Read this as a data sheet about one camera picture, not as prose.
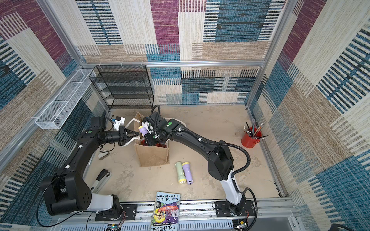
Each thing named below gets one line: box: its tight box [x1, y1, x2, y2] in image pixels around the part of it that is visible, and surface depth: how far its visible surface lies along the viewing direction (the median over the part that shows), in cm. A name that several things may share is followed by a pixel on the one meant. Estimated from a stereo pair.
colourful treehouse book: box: [150, 191, 181, 231], surface depth 73 cm
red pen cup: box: [241, 127, 263, 149], surface depth 93 cm
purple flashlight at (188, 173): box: [182, 161, 194, 186], surface depth 85 cm
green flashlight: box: [174, 161, 187, 185], surface depth 85 cm
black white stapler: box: [90, 168, 112, 194], surface depth 85 cm
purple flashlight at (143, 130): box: [138, 125, 149, 138], surface depth 79 cm
